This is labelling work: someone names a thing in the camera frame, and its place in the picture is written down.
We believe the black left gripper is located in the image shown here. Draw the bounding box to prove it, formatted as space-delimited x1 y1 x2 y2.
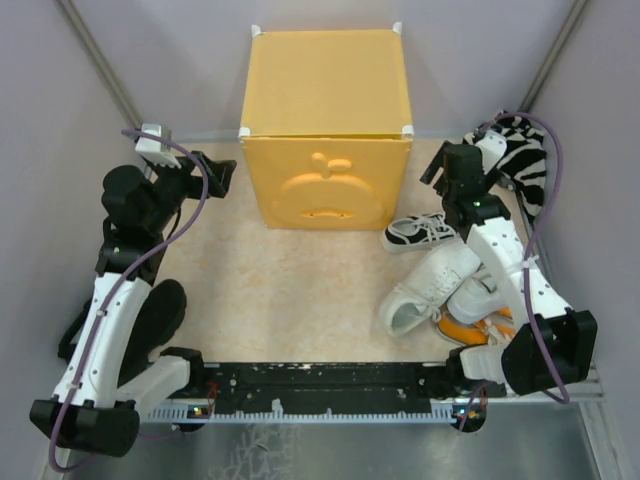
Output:
144 149 236 233

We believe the white sneaker one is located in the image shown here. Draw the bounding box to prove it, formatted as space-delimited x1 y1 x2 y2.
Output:
379 239 481 337
447 268 505 325

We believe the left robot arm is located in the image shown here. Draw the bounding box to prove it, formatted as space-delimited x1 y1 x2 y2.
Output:
29 151 237 462

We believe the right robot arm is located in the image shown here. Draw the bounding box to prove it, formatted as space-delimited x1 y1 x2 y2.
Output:
421 142 597 404

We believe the yellow plastic shoe cabinet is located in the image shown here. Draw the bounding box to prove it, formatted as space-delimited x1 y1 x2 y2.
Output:
238 22 416 232

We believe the zebra striped cloth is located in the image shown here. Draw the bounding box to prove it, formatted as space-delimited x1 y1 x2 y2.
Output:
490 113 547 222

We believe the orange sneaker near one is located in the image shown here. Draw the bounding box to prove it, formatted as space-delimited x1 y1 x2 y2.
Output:
437 309 516 346

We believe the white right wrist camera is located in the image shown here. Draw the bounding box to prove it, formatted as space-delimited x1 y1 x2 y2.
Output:
474 131 507 175

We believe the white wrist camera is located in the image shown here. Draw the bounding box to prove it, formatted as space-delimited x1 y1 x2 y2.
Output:
135 123 180 168
474 131 507 175

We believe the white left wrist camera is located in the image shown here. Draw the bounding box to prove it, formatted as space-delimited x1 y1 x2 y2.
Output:
135 123 180 168

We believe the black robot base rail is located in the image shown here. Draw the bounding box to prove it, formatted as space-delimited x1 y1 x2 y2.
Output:
146 362 480 431

